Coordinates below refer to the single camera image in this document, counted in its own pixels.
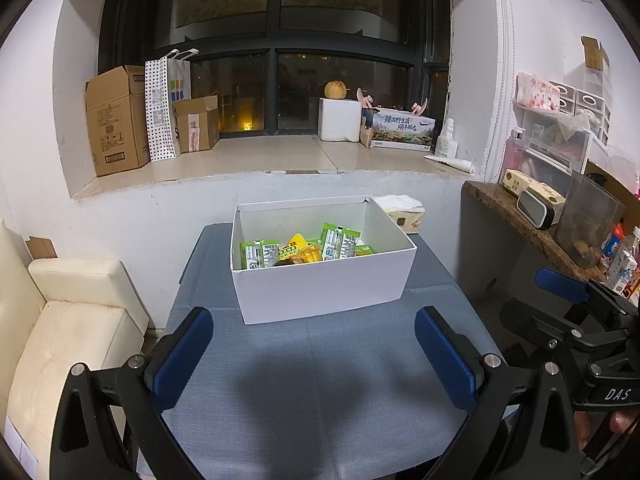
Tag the white spray bottle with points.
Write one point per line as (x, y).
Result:
(446, 140)

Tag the dark window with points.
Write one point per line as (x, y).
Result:
(280, 35)

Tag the large brown cardboard box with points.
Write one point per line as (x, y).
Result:
(116, 120)

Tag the small cardboard flap box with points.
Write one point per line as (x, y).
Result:
(595, 54)

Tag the blue labelled bottle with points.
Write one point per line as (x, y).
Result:
(612, 242)

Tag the white paper sheet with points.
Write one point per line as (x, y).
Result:
(17, 445)

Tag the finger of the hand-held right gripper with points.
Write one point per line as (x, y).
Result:
(560, 284)
(540, 322)

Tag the tissue box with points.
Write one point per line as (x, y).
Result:
(405, 215)

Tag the wooden side shelf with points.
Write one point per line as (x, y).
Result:
(520, 230)

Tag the pink toy figure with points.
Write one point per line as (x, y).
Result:
(420, 106)
(367, 99)

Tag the clear plastic storage box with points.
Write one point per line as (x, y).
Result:
(555, 150)

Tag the flat cardboard piece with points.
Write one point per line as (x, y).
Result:
(41, 247)

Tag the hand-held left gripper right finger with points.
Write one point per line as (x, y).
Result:
(445, 360)

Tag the small brown cardboard box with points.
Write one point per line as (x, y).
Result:
(196, 125)

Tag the green snack packet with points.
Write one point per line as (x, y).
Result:
(339, 242)
(364, 250)
(260, 255)

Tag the white styrofoam box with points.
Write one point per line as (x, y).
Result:
(340, 120)

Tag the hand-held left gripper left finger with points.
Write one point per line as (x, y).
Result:
(182, 355)

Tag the pink floral pouch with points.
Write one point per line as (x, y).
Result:
(537, 91)

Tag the black and white device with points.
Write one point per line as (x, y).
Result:
(537, 210)

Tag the landscape printed carton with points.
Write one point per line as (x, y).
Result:
(402, 130)

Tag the rolled white paper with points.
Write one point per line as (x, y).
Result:
(450, 162)

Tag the dark transparent container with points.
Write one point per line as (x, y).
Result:
(587, 220)

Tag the white drink carton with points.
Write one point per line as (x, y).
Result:
(624, 270)

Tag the dotted white paper bag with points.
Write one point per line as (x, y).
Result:
(162, 110)

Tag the person's right hand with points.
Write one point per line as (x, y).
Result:
(625, 420)

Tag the pink bottle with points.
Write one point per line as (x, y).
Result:
(512, 157)

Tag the white cardboard box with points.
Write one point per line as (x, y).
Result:
(320, 285)

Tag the yellow tissue pack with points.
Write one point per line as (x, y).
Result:
(530, 185)

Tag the blue-grey tablecloth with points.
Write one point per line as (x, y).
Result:
(320, 390)

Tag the yellow pomelo fruit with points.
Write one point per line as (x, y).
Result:
(335, 90)

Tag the white plastic drawer unit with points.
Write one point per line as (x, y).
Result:
(582, 105)

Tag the yellow snack packet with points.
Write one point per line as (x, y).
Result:
(300, 250)

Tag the cream leather sofa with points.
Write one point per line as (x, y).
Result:
(70, 340)

